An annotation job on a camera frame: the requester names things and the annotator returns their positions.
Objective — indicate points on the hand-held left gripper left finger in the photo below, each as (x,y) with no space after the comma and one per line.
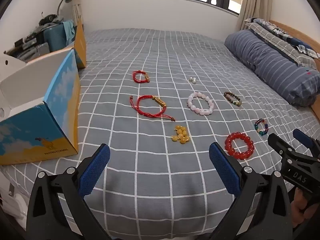
(96,170)

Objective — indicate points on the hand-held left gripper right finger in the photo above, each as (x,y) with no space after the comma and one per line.
(223,170)

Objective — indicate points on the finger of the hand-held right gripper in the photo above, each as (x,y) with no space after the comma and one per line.
(303,138)
(280,143)

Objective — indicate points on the blue and yellow cardboard box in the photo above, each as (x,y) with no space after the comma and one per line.
(52,105)

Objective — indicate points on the person's right hand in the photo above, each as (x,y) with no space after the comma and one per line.
(298,205)

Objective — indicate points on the blue striped pillow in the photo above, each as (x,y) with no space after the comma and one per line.
(272,62)

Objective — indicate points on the grey plaid pillow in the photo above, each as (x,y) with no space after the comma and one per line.
(272,37)

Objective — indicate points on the teal suitcase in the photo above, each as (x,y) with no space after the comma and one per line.
(53,38)

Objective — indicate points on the teal cloth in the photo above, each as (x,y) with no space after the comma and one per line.
(68,30)

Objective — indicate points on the pile of dark electronics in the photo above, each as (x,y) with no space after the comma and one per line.
(28,41)

